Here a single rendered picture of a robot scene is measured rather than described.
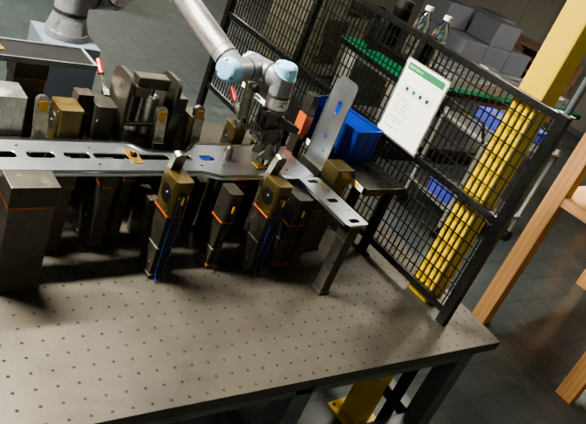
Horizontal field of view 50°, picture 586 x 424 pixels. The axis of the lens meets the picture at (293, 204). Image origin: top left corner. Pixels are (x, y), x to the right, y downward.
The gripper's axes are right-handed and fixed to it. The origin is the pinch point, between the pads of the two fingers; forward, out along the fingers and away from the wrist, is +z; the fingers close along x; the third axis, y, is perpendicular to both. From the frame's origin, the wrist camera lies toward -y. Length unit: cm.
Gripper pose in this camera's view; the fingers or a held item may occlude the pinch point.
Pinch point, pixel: (265, 160)
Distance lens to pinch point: 218.0
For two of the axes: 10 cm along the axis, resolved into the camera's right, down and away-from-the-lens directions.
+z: -2.7, 8.2, 5.1
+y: -7.9, 1.1, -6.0
